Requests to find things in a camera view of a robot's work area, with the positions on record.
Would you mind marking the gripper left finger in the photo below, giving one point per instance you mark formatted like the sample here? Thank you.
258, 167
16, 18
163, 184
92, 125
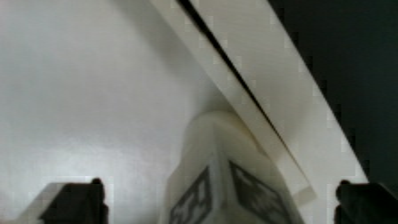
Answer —
78, 207

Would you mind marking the white u-shaped fence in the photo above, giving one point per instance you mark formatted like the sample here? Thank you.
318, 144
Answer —
252, 42

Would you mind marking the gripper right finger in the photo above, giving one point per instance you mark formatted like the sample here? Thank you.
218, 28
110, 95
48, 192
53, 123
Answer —
368, 204

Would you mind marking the white leg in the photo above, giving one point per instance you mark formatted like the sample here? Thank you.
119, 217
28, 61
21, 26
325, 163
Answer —
226, 188

